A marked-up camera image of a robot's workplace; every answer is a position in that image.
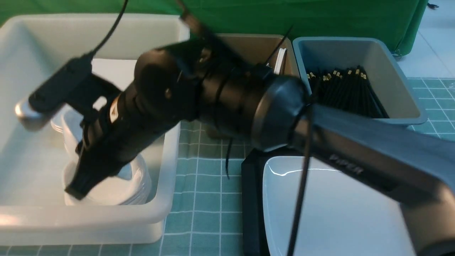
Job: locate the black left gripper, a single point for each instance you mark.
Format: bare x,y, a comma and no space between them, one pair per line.
114,136

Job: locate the white square rice plate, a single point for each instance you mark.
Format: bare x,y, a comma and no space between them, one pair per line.
340,216

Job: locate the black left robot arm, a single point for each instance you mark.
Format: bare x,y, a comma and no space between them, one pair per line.
202,80

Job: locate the brown plastic spoon bin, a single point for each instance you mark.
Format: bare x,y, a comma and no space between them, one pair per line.
256,46

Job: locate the stacked small white bowls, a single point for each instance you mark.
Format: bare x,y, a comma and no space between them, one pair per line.
116,191

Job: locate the leaning white soup spoon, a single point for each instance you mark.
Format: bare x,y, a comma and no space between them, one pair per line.
280,61

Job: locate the blue-grey plastic chopstick bin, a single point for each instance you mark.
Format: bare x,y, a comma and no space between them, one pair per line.
387,79

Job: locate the black plastic serving tray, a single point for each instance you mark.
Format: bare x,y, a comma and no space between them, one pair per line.
252,168

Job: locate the large white plastic tub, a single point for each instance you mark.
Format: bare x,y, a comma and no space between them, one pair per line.
33,212

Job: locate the bundle of black chopsticks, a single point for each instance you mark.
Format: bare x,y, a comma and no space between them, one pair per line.
347,89

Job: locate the green backdrop cloth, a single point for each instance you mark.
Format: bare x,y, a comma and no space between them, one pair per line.
394,22

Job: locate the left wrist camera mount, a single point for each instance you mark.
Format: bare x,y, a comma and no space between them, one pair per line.
73,84

